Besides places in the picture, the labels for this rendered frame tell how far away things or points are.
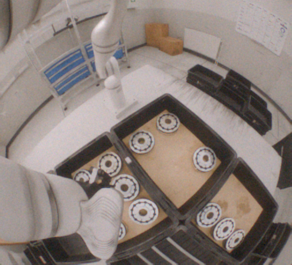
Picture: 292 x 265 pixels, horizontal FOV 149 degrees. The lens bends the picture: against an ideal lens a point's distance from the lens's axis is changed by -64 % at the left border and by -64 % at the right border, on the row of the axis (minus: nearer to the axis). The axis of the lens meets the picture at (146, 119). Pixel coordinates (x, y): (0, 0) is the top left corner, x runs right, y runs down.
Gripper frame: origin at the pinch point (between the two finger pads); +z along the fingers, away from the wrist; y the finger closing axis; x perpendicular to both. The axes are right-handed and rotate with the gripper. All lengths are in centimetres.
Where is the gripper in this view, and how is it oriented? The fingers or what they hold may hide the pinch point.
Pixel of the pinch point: (107, 199)
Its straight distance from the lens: 29.2
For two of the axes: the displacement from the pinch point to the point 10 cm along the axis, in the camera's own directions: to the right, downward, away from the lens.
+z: 0.7, 5.6, 8.3
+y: -1.5, 8.2, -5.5
